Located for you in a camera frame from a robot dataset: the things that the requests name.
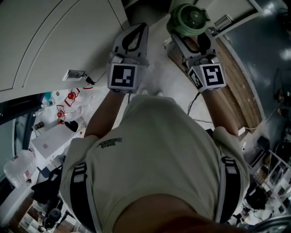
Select large clear water jug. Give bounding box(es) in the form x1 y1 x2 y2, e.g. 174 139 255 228
3 149 37 188

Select wooden pallet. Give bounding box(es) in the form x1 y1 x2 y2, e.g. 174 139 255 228
167 35 262 130

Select black bag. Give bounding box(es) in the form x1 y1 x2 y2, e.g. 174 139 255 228
245 186 269 210
30 168 63 204

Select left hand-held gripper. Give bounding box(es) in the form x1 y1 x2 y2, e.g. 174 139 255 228
106 22 150 94

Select green round container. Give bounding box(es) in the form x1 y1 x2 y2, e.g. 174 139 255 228
166 3 211 37

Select black window frame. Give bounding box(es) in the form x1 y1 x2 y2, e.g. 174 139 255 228
0 92 45 155

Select black camera device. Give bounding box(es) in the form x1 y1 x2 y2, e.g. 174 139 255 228
42 206 64 230

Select black harness strap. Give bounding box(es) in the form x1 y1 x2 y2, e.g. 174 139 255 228
218 156 241 223
69 162 97 233

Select person's beige t-shirt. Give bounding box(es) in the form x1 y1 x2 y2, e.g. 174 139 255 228
60 94 251 233

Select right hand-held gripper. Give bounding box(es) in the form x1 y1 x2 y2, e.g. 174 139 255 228
170 29 227 93

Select white locker cabinets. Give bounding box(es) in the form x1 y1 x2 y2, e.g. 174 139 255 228
0 0 261 91

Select white rectangular box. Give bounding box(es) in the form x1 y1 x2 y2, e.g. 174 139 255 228
30 124 80 160

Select white shelf unit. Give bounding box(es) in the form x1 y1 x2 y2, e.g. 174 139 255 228
19 204 48 233

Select person's left forearm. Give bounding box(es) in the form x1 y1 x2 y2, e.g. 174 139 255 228
85 90 127 138

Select black cap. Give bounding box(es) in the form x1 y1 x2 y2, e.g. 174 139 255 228
64 120 79 132

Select person's right forearm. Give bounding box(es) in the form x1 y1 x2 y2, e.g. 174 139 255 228
201 90 239 137

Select white wire rack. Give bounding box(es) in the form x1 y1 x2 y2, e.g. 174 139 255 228
265 149 291 214

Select person's head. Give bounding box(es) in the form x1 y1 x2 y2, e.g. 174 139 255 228
115 193 228 233

